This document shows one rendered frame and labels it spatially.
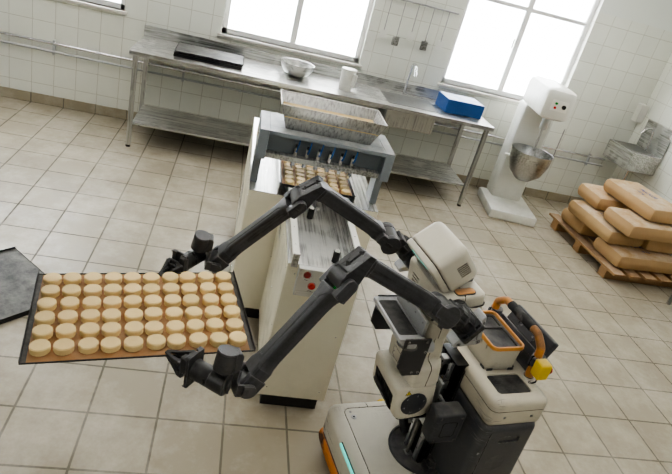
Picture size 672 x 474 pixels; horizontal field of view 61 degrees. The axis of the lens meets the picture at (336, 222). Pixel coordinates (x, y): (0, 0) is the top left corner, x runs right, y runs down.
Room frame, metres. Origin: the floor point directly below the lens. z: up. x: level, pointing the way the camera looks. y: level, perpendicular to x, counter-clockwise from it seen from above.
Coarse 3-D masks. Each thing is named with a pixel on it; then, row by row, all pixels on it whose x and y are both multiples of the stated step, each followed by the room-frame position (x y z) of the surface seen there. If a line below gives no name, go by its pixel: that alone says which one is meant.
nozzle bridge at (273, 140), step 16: (272, 112) 3.10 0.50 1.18; (272, 128) 2.82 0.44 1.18; (256, 144) 2.87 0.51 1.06; (272, 144) 2.87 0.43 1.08; (288, 144) 2.89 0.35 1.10; (304, 144) 2.91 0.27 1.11; (320, 144) 2.92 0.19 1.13; (336, 144) 2.86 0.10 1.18; (352, 144) 2.91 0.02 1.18; (384, 144) 3.07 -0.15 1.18; (256, 160) 2.88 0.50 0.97; (288, 160) 2.84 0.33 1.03; (304, 160) 2.86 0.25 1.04; (320, 160) 2.91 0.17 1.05; (336, 160) 2.95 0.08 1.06; (368, 160) 2.99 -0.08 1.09; (384, 160) 2.93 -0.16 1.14; (256, 176) 2.88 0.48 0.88; (368, 176) 2.94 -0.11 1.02; (384, 176) 2.92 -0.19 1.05; (368, 192) 3.09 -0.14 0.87
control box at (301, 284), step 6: (300, 270) 2.12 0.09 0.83; (306, 270) 2.13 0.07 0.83; (312, 270) 2.13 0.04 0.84; (318, 270) 2.14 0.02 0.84; (324, 270) 2.16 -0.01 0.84; (300, 276) 2.12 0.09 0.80; (312, 276) 2.13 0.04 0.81; (318, 276) 2.14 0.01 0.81; (300, 282) 2.12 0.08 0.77; (306, 282) 2.13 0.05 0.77; (312, 282) 2.13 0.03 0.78; (318, 282) 2.14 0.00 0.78; (294, 288) 2.12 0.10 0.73; (300, 288) 2.13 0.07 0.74; (306, 288) 2.13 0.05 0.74; (294, 294) 2.12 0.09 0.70; (300, 294) 2.13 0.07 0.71; (306, 294) 2.13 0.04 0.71
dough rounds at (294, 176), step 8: (288, 168) 3.00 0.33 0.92; (296, 168) 3.05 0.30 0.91; (312, 168) 3.10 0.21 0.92; (320, 168) 3.14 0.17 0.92; (288, 176) 2.89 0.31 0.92; (296, 176) 2.94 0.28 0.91; (304, 176) 3.00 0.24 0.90; (312, 176) 2.98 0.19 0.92; (328, 176) 3.05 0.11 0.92; (344, 176) 3.12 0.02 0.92; (296, 184) 2.84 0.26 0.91; (328, 184) 2.97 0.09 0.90; (336, 184) 2.96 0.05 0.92; (344, 184) 2.99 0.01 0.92; (344, 192) 2.88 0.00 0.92
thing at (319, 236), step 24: (312, 216) 2.61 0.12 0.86; (336, 216) 2.73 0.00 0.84; (288, 240) 2.33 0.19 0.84; (312, 240) 2.40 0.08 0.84; (336, 240) 2.46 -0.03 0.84; (288, 264) 2.14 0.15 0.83; (312, 264) 2.18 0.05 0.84; (264, 288) 2.76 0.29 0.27; (288, 288) 2.14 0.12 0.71; (264, 312) 2.53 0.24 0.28; (288, 312) 2.15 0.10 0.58; (336, 312) 2.20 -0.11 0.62; (264, 336) 2.32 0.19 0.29; (312, 336) 2.18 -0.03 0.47; (336, 336) 2.20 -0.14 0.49; (288, 360) 2.16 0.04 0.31; (312, 360) 2.19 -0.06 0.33; (288, 384) 2.17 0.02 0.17; (312, 384) 2.19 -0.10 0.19; (312, 408) 2.23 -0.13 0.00
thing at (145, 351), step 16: (160, 288) 1.50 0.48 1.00; (80, 304) 1.34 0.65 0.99; (80, 320) 1.27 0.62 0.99; (144, 320) 1.33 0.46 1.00; (160, 320) 1.35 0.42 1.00; (224, 320) 1.42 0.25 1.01; (80, 336) 1.21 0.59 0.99; (96, 336) 1.22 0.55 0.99; (128, 336) 1.25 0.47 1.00; (144, 336) 1.27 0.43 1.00; (208, 336) 1.33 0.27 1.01; (96, 352) 1.17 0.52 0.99; (128, 352) 1.19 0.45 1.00; (144, 352) 1.21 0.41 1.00; (160, 352) 1.22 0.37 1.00
